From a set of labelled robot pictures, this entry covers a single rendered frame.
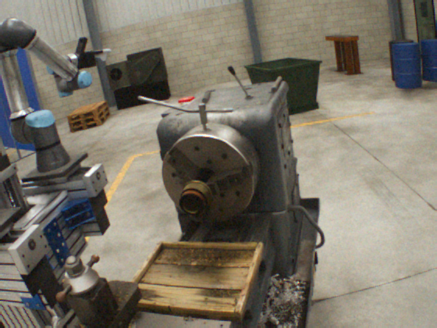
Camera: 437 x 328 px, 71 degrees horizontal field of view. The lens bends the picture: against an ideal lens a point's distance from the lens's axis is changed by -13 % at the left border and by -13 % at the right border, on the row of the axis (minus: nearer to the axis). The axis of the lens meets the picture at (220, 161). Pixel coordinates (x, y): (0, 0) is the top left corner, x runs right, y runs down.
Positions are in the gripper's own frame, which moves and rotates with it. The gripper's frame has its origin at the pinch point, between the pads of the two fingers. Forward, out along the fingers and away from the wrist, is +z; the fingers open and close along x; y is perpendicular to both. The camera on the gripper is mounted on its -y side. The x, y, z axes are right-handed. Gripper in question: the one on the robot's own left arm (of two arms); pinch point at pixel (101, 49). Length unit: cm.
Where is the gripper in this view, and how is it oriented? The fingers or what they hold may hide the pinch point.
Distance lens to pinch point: 194.7
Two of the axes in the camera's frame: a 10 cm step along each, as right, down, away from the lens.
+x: 8.9, 1.4, -4.4
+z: 4.6, -3.9, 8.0
